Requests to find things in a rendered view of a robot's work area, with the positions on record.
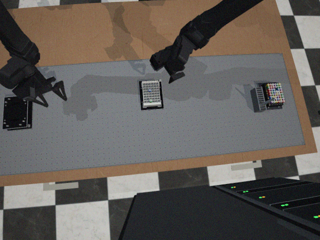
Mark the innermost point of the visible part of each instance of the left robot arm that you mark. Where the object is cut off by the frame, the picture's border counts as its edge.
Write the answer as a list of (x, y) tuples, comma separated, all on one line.
[(197, 33)]

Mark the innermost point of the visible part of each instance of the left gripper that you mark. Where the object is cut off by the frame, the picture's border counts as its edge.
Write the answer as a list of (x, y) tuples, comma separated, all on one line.
[(173, 75)]

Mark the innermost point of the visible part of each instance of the white grid rack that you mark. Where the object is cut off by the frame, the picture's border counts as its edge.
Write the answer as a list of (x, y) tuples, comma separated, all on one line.
[(154, 95)]

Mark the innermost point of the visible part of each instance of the black rack of coloured-cap vials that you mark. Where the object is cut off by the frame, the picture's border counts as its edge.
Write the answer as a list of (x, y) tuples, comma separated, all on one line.
[(266, 97)]

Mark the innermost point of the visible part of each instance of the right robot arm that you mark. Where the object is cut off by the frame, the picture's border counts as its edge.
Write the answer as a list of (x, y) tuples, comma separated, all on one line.
[(25, 55)]

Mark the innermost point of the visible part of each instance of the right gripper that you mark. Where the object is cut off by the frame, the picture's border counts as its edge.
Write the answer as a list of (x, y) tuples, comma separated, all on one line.
[(47, 88)]

